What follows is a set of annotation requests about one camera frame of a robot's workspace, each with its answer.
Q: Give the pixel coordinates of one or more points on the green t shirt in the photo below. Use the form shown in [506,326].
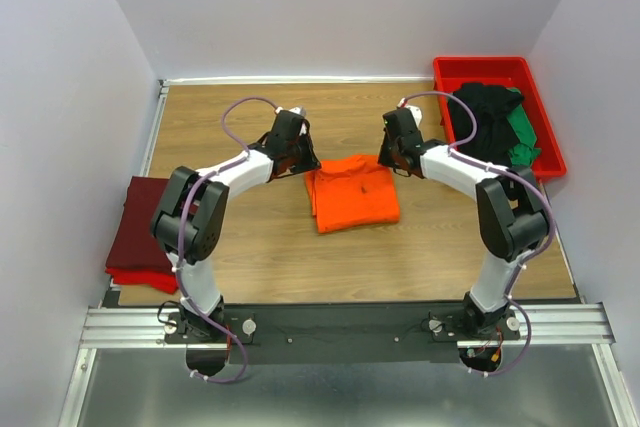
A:
[525,151]

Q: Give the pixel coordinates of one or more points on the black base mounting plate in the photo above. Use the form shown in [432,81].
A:
[338,333]

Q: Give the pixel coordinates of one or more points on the black t shirt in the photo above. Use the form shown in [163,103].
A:
[490,105]

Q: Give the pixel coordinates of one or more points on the bright red folded shirt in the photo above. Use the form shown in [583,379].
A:
[163,282]

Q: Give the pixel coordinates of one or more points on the red plastic bin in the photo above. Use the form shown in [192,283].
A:
[451,72]

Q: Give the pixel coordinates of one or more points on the aluminium extrusion rail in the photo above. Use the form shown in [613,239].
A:
[562,372]

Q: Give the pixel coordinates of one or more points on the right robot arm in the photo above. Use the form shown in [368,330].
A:
[512,215]

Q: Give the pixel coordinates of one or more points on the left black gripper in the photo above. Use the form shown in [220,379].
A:
[304,156]

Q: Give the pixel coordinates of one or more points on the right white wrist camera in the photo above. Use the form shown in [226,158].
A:
[416,114]

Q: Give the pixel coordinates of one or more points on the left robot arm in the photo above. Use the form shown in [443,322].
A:
[188,220]

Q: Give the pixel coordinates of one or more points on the dark red folded shirt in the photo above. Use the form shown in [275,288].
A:
[134,248]

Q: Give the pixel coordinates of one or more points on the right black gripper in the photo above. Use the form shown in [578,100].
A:
[392,156]

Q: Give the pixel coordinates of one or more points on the orange t shirt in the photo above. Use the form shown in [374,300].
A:
[352,192]

